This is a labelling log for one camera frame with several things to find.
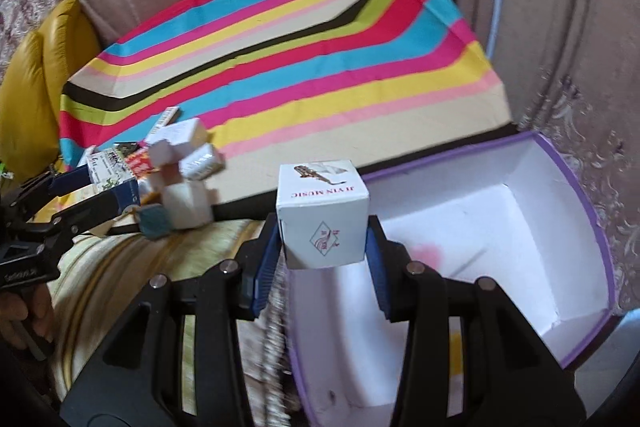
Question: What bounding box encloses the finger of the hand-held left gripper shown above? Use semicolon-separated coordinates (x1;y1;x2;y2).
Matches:
5;167;96;219
29;188;141;246

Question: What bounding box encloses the colourful striped cloth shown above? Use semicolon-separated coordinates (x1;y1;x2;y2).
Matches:
59;0;518;220

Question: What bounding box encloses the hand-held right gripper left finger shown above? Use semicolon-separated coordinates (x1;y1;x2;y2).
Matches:
60;212;288;427

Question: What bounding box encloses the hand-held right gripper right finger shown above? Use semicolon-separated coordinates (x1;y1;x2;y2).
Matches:
366;214;587;427

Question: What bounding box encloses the green white printed box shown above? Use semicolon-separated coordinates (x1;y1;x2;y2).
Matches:
86;147;142;212

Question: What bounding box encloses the purple-rimmed white storage box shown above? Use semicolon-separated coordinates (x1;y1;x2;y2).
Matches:
285;131;616;427

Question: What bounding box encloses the red yellow printed box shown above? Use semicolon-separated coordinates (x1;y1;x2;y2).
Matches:
124;148;154;181

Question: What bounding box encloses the white silver-printed box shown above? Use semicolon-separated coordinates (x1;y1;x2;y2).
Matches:
178;143;226;181

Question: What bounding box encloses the yellow cushion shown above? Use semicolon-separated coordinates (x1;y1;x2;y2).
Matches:
0;0;103;180

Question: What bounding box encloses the narrow white gold box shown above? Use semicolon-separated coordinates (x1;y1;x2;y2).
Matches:
145;106;181;144

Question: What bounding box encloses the white printed cube box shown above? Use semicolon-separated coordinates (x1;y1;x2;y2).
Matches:
276;159;371;270

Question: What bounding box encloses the large white text-printed box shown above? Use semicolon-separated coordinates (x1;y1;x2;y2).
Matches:
159;118;209;158

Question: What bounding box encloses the person's left hand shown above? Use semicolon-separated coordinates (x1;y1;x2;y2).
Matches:
0;289;55;351

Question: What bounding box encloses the teal box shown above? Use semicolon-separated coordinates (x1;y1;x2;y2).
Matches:
137;203;169;240

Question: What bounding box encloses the small plain white box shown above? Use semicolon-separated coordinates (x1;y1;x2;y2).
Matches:
149;142;175;171

